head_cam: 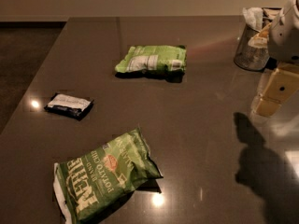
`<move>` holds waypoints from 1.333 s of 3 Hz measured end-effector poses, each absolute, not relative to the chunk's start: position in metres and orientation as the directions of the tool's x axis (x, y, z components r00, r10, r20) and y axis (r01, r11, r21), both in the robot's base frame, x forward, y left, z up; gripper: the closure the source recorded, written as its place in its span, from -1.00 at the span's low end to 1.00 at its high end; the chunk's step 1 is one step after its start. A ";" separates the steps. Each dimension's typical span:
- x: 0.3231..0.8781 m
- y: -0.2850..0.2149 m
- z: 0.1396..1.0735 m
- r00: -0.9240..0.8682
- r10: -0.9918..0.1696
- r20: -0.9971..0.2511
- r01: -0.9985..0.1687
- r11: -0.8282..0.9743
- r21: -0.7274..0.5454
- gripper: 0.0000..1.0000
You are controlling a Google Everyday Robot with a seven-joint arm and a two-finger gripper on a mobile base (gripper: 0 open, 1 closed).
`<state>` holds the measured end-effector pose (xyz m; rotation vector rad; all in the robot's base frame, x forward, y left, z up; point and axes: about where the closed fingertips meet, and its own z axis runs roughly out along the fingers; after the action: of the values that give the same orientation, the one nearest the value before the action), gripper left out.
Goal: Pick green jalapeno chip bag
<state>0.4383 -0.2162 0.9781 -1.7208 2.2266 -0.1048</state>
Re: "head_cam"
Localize green Kettle chip bag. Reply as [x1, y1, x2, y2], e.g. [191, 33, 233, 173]
[53, 128, 162, 224]

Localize light green chip bag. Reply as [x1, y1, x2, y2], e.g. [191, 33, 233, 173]
[115, 45, 187, 74]

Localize black and white snack packet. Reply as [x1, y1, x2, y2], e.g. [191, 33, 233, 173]
[44, 93, 93, 120]

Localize wire mesh cup holder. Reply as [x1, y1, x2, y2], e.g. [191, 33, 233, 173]
[234, 7, 279, 72]

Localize white crumpled napkin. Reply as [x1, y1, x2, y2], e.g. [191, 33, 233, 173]
[242, 7, 263, 31]

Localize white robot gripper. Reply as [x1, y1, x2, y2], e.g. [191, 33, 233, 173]
[254, 0, 299, 117]

